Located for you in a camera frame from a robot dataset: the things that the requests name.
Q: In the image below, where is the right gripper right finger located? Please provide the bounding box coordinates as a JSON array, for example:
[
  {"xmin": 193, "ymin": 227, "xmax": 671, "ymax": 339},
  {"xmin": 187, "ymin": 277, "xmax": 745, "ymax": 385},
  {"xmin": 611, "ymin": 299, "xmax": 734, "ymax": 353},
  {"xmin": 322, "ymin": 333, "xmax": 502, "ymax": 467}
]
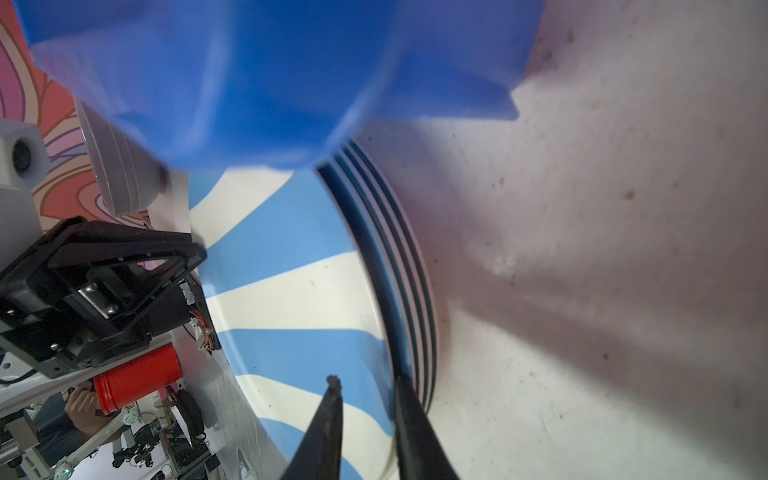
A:
[{"xmin": 394, "ymin": 377, "xmax": 459, "ymax": 480}]

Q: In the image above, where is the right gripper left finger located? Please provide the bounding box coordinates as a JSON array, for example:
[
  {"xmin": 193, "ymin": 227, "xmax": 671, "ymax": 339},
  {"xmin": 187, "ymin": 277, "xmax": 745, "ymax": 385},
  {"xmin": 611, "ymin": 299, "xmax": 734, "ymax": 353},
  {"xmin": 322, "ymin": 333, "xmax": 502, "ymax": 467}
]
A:
[{"xmin": 281, "ymin": 375, "xmax": 344, "ymax": 480}]

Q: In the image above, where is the small blue striped plate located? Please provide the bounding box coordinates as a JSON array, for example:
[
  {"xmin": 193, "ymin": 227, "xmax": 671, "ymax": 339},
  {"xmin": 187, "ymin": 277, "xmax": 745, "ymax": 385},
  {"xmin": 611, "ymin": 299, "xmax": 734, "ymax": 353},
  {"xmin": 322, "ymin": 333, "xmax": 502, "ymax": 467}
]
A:
[{"xmin": 188, "ymin": 142, "xmax": 439, "ymax": 479}]

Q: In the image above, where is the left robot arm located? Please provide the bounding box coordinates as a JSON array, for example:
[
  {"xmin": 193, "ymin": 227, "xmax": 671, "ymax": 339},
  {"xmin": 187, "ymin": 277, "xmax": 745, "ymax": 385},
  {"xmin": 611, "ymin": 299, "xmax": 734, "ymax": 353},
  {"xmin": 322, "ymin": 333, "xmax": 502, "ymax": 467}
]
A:
[{"xmin": 1, "ymin": 102, "xmax": 167, "ymax": 266}]

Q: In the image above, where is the blue plastic bin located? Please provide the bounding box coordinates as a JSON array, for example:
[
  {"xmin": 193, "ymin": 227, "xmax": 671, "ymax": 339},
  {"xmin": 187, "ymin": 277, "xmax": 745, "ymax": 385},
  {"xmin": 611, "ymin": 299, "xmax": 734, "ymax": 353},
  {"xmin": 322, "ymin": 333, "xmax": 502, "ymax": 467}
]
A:
[{"xmin": 15, "ymin": 1, "xmax": 544, "ymax": 169}]

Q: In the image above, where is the red cylinder can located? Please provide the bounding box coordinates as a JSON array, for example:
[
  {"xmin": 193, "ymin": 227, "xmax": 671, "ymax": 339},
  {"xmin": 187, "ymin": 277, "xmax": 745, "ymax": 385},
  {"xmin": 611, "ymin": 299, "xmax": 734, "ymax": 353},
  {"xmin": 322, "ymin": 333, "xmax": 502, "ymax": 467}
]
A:
[{"xmin": 93, "ymin": 344, "xmax": 182, "ymax": 414}]

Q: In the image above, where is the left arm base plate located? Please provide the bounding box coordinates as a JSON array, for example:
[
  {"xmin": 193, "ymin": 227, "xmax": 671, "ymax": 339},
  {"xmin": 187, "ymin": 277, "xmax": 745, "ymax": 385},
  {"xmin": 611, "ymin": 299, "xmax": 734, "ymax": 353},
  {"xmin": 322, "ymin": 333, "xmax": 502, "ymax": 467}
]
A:
[{"xmin": 1, "ymin": 217, "xmax": 207, "ymax": 379}]

